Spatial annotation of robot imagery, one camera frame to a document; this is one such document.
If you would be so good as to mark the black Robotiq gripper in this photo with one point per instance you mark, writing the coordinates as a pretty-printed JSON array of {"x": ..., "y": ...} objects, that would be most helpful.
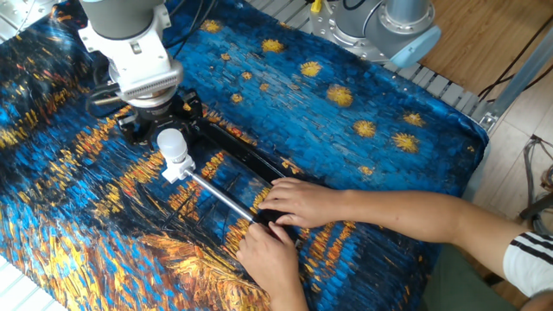
[{"x": 157, "y": 117}]

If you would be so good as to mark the person's right forearm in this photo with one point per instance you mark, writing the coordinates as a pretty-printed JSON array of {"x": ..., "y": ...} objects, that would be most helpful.
[{"x": 432, "y": 216}]

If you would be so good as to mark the black C-clamp with metal screw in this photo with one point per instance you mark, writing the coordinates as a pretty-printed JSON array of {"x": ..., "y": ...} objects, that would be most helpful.
[{"x": 233, "y": 177}]

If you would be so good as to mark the white light bulb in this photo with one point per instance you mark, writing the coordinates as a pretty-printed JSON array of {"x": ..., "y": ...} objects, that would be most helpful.
[{"x": 173, "y": 145}]

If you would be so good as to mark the starry night print tablecloth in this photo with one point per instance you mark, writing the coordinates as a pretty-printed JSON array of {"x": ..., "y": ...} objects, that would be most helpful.
[{"x": 130, "y": 225}]

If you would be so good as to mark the white bulb socket block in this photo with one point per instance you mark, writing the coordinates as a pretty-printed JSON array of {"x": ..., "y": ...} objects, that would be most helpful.
[{"x": 180, "y": 166}]

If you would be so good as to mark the green trousers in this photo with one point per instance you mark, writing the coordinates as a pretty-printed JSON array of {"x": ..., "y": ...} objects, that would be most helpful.
[{"x": 467, "y": 289}]

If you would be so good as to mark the light blue post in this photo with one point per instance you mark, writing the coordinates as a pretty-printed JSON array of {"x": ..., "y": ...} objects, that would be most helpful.
[{"x": 510, "y": 104}]

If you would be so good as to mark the person's left forearm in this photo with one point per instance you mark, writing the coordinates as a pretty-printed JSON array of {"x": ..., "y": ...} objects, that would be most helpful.
[{"x": 294, "y": 298}]

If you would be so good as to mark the white shirt sleeve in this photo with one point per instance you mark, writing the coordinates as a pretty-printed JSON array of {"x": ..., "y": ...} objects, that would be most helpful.
[{"x": 530, "y": 259}]

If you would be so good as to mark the black metal stand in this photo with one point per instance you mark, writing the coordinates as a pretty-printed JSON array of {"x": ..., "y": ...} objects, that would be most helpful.
[{"x": 536, "y": 190}]

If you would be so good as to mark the person's left hand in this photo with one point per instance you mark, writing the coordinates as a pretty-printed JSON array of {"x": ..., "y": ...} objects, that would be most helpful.
[{"x": 275, "y": 255}]

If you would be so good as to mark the person's right hand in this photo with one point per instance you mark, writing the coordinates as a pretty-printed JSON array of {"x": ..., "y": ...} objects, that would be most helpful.
[{"x": 302, "y": 203}]

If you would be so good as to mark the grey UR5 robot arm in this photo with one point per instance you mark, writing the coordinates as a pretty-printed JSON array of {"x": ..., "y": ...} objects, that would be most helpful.
[{"x": 380, "y": 26}]

